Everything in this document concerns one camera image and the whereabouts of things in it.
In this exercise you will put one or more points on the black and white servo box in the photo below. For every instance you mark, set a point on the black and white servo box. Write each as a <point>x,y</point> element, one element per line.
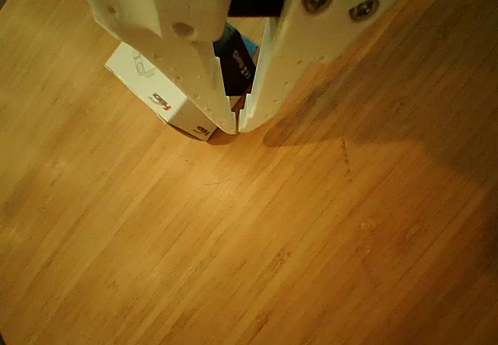
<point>155,88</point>

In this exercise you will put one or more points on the blue tape square target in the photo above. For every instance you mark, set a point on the blue tape square target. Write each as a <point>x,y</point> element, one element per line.
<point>252,46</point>

